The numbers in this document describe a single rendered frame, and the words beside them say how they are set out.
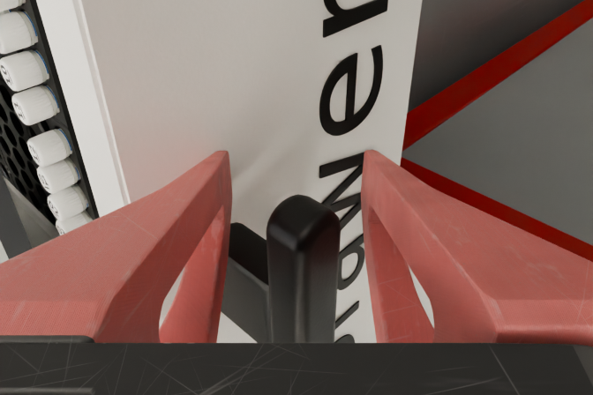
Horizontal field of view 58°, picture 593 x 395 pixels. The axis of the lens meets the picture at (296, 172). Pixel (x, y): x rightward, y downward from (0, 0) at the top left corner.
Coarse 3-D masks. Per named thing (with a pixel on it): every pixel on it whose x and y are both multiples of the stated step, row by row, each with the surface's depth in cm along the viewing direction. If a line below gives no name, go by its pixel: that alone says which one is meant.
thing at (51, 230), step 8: (8, 184) 37; (16, 192) 36; (16, 200) 36; (24, 200) 35; (24, 208) 36; (32, 208) 34; (32, 216) 35; (40, 216) 34; (40, 224) 34; (48, 224) 33; (48, 232) 34; (56, 232) 33
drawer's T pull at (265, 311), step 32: (288, 224) 11; (320, 224) 11; (256, 256) 13; (288, 256) 11; (320, 256) 11; (224, 288) 14; (256, 288) 13; (288, 288) 11; (320, 288) 12; (256, 320) 13; (288, 320) 12; (320, 320) 12
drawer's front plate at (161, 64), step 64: (64, 0) 9; (128, 0) 9; (192, 0) 10; (256, 0) 12; (320, 0) 13; (64, 64) 10; (128, 64) 10; (192, 64) 11; (256, 64) 12; (320, 64) 14; (384, 64) 17; (128, 128) 11; (192, 128) 12; (256, 128) 13; (320, 128) 15; (384, 128) 18; (128, 192) 11; (256, 192) 14; (320, 192) 17
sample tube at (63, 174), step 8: (64, 160) 23; (40, 168) 21; (48, 168) 21; (56, 168) 22; (64, 168) 22; (72, 168) 22; (40, 176) 22; (48, 176) 21; (56, 176) 21; (64, 176) 22; (72, 176) 22; (48, 184) 22; (56, 184) 22; (64, 184) 22
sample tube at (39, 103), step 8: (32, 88) 20; (40, 88) 20; (48, 88) 20; (16, 96) 19; (24, 96) 19; (32, 96) 20; (40, 96) 20; (48, 96) 21; (16, 104) 20; (24, 104) 19; (32, 104) 20; (40, 104) 20; (48, 104) 20; (56, 104) 20; (16, 112) 20; (24, 112) 19; (32, 112) 20; (40, 112) 20; (48, 112) 20; (56, 112) 20; (24, 120) 20; (32, 120) 20; (40, 120) 20
